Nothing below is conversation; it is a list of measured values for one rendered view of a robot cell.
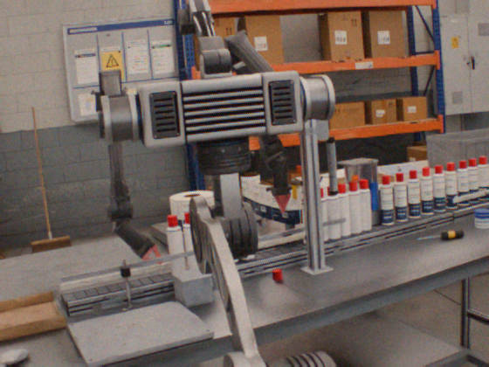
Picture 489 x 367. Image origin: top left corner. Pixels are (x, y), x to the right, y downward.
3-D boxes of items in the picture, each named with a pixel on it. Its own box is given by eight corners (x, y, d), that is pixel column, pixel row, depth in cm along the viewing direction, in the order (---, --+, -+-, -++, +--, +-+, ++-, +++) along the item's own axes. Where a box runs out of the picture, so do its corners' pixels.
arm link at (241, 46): (215, 32, 197) (241, 20, 199) (222, 62, 208) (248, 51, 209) (280, 110, 170) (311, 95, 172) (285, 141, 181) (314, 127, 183)
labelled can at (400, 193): (402, 218, 251) (400, 171, 247) (409, 221, 246) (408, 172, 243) (392, 221, 248) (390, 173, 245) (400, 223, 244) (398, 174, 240)
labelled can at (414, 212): (415, 215, 254) (413, 169, 250) (423, 218, 249) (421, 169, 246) (405, 218, 252) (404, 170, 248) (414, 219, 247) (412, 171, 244)
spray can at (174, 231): (183, 270, 209) (176, 212, 205) (189, 273, 204) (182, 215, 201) (169, 273, 207) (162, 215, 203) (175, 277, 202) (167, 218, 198)
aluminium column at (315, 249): (318, 266, 216) (305, 78, 205) (325, 269, 212) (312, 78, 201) (307, 269, 214) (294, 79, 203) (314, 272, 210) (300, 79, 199)
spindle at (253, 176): (257, 209, 290) (251, 149, 285) (265, 211, 282) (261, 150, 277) (240, 212, 286) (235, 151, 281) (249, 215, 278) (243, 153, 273)
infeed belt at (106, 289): (438, 217, 263) (438, 208, 262) (451, 220, 255) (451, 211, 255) (63, 305, 192) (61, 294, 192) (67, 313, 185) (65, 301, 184)
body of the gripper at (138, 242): (146, 237, 204) (130, 223, 201) (154, 243, 195) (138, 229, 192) (134, 252, 202) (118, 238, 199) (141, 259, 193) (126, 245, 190)
